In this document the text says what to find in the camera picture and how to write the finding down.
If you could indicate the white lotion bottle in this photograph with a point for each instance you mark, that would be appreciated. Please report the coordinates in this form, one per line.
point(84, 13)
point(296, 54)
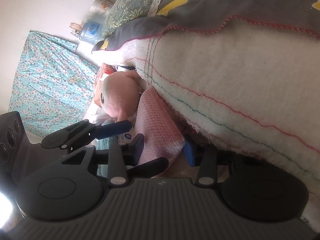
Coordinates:
point(126, 138)

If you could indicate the teal floral wall cloth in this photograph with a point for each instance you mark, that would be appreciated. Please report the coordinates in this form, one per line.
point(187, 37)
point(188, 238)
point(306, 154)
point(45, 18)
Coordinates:
point(52, 80)

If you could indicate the pink plush toy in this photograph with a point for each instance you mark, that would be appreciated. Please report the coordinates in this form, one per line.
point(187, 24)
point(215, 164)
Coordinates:
point(120, 95)

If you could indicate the small brown bottle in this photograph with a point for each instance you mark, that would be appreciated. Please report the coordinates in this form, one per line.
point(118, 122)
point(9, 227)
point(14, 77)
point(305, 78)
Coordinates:
point(75, 29)

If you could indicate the pink knitted cloth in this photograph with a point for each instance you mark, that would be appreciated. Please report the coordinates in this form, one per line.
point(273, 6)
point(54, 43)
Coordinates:
point(157, 120)

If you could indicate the grey quilt with white backing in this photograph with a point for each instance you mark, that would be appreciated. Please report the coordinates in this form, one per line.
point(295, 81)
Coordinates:
point(225, 67)

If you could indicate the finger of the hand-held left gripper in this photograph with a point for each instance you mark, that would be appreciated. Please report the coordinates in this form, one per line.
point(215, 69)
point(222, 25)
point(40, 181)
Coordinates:
point(152, 166)
point(112, 130)

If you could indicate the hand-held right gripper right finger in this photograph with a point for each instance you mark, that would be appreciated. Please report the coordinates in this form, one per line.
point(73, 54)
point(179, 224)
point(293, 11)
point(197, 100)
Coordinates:
point(189, 152)

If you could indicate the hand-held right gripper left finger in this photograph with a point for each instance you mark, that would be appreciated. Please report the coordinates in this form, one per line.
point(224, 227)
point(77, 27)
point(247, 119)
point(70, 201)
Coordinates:
point(138, 146)

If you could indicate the green leaf print pillow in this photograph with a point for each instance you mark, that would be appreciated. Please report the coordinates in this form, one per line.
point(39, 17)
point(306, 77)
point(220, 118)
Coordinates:
point(130, 5)

